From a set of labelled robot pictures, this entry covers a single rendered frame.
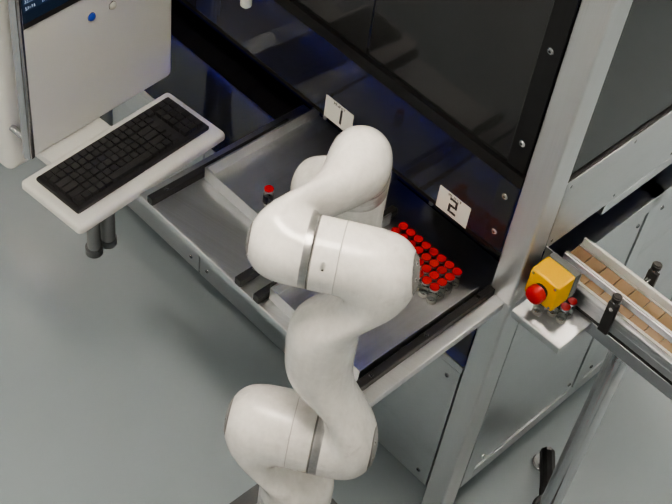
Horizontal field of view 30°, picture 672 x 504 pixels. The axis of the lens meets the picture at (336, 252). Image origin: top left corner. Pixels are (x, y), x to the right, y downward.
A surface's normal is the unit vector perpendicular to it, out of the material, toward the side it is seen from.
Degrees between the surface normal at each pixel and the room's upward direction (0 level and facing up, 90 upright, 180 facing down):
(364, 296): 91
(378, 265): 38
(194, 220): 0
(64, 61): 90
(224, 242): 0
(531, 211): 90
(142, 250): 0
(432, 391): 90
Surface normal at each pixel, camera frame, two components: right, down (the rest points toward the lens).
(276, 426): -0.02, -0.11
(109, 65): 0.75, 0.55
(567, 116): -0.72, 0.47
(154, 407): 0.11, -0.65
